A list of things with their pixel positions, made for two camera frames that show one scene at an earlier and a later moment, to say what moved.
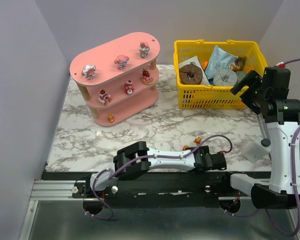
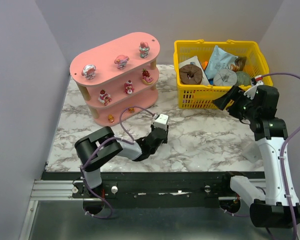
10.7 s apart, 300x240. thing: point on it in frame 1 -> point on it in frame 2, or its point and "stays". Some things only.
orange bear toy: [184, 147] -> [131, 110]
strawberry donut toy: [147, 79] stays
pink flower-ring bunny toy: [144, 49] stays
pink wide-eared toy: [121, 61] stays
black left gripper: [220, 161] -> [159, 132]
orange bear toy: [110, 118] stays
